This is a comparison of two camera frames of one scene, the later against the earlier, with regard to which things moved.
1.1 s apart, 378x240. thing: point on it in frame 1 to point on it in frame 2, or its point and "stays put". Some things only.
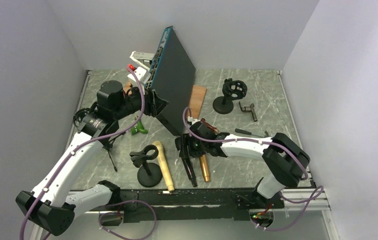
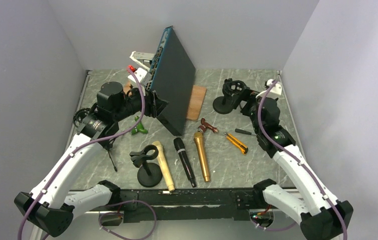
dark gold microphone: [204, 164] stays put
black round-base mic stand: [149, 174] stays put
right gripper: [186, 139] to [250, 96]
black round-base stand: [233, 90] stays put
